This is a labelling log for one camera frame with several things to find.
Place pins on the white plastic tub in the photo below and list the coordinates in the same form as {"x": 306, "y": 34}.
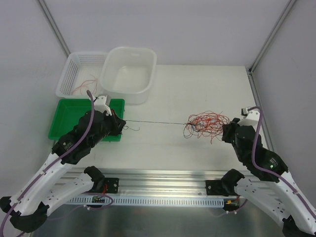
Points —
{"x": 128, "y": 73}

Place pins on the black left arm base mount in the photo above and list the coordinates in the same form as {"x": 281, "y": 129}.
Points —
{"x": 109, "y": 186}

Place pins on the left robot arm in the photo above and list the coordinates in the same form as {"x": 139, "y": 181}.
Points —
{"x": 30, "y": 208}

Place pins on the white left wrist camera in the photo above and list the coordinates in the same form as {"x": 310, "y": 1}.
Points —
{"x": 101, "y": 104}

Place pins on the white slotted cable duct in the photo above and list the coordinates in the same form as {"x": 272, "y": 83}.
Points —
{"x": 148, "y": 201}

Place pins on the white perforated basket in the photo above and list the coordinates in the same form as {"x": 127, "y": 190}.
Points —
{"x": 81, "y": 73}

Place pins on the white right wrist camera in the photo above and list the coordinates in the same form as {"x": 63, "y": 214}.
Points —
{"x": 250, "y": 117}

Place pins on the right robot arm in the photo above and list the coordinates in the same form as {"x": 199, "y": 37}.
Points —
{"x": 287, "y": 207}

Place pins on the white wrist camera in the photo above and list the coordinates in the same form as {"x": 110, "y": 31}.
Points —
{"x": 101, "y": 104}
{"x": 250, "y": 117}

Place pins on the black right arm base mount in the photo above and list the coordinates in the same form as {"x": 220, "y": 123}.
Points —
{"x": 219, "y": 188}

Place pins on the left aluminium frame post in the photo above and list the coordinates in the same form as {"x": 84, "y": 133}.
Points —
{"x": 54, "y": 27}

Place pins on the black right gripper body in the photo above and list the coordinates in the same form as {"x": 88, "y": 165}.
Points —
{"x": 227, "y": 131}

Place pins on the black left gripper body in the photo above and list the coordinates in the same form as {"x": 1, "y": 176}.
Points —
{"x": 116, "y": 124}

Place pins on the right aluminium frame post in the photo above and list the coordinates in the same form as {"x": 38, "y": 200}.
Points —
{"x": 272, "y": 35}

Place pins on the aluminium frame post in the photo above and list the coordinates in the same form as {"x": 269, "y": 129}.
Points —
{"x": 54, "y": 27}
{"x": 272, "y": 35}

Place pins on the green plastic tray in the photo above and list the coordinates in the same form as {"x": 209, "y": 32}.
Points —
{"x": 69, "y": 111}

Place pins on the aluminium extrusion rail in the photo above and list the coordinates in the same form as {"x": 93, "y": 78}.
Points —
{"x": 162, "y": 183}

